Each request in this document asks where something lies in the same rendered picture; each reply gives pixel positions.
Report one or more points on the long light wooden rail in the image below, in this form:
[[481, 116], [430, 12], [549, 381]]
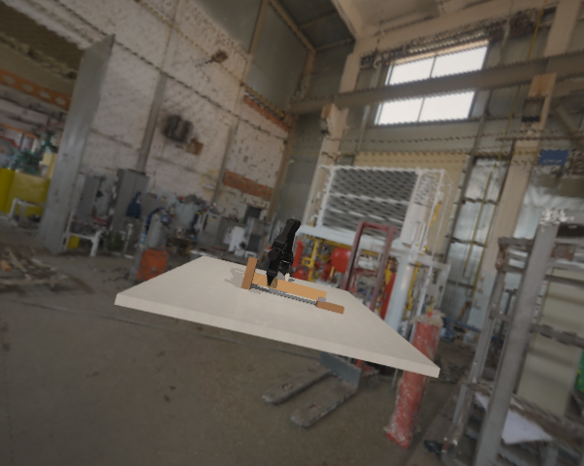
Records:
[[289, 287]]

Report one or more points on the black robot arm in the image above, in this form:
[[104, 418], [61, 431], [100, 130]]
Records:
[[282, 246]]

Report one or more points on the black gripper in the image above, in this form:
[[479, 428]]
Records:
[[272, 273]]

